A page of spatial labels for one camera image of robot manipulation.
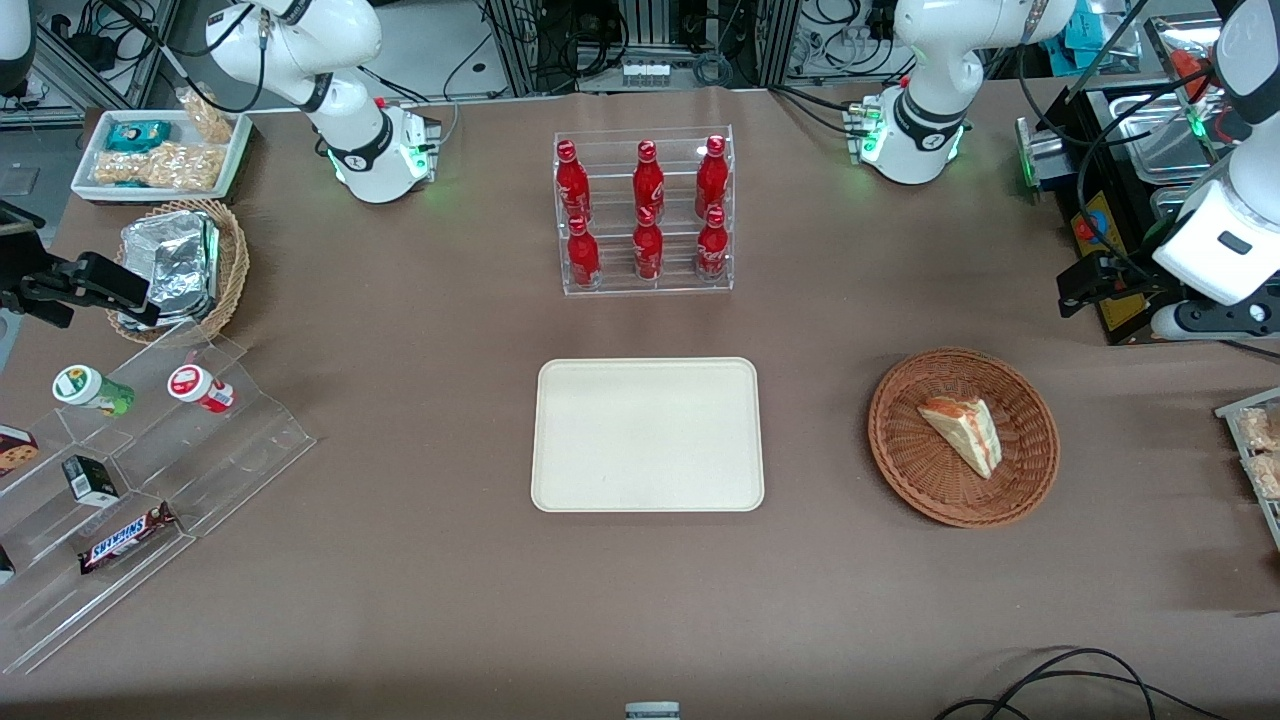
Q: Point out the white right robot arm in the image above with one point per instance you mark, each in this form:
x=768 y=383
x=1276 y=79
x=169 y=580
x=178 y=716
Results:
x=340 y=90

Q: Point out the white snack tray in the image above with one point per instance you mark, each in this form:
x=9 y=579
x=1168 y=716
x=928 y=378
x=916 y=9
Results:
x=90 y=178

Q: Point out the teal box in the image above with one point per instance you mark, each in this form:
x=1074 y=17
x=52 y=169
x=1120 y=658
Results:
x=1095 y=30

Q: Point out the tan wicker basket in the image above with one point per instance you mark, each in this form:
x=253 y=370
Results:
x=232 y=260

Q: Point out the clear acrylic bottle rack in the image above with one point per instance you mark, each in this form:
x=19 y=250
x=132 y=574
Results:
x=610 y=215

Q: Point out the shiny metal bracket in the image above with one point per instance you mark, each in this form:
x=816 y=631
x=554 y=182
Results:
x=1040 y=155

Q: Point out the clear acrylic tiered stand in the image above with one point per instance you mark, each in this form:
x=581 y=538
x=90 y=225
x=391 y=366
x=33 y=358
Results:
x=200 y=470

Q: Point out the teal snack packet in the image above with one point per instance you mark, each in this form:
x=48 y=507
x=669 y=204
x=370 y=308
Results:
x=138 y=135

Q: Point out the aluminium frame rack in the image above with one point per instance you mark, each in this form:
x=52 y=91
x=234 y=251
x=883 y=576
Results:
x=515 y=45

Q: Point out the triangle sandwich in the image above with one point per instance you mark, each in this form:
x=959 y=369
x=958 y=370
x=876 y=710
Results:
x=962 y=435

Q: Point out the cream rectangular tray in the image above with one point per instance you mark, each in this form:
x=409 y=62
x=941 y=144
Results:
x=645 y=435

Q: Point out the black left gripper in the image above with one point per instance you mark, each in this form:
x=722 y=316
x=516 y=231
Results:
x=1127 y=277

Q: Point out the red cola bottle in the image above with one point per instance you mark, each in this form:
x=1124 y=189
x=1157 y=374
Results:
x=573 y=185
x=712 y=248
x=712 y=178
x=648 y=250
x=648 y=185
x=583 y=258

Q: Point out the red lidded cup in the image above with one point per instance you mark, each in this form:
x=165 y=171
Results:
x=198 y=386

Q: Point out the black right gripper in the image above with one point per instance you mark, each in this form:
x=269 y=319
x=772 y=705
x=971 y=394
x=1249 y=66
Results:
x=18 y=268

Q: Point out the black machine housing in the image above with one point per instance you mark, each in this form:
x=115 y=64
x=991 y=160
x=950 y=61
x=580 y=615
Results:
x=1095 y=215

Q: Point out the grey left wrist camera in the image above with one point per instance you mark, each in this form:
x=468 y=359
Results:
x=1215 y=320

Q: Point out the silver foil package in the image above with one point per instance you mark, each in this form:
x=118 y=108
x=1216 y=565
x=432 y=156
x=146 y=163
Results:
x=170 y=265

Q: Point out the large clear nut bag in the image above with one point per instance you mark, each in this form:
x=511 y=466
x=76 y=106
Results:
x=160 y=168

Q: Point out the steel pan with red item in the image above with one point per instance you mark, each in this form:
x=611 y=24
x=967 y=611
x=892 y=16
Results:
x=1180 y=60

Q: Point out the Snickers bar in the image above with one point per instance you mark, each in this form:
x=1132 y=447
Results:
x=125 y=540

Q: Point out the small grey device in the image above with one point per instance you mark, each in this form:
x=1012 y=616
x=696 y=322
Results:
x=652 y=711

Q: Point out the green lidded cup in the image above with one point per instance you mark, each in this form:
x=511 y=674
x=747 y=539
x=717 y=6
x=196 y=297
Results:
x=85 y=388

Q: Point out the small clear nut bag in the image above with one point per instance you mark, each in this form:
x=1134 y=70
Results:
x=208 y=118

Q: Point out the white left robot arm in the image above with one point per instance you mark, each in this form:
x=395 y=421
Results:
x=935 y=90

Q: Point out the white tray with pastries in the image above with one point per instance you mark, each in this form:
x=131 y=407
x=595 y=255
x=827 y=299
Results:
x=1262 y=510

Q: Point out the small black carton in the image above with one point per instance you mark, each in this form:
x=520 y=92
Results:
x=90 y=480

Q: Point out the brown round wicker basket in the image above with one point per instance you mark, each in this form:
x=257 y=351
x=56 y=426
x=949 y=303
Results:
x=920 y=480

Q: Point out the grey power strip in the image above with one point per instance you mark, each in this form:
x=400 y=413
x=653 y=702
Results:
x=655 y=72

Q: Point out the wrapped pastry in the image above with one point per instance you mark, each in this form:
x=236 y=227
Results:
x=1260 y=428
x=1265 y=475

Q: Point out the chocolate cookie box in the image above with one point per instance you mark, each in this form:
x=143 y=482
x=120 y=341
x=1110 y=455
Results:
x=14 y=452

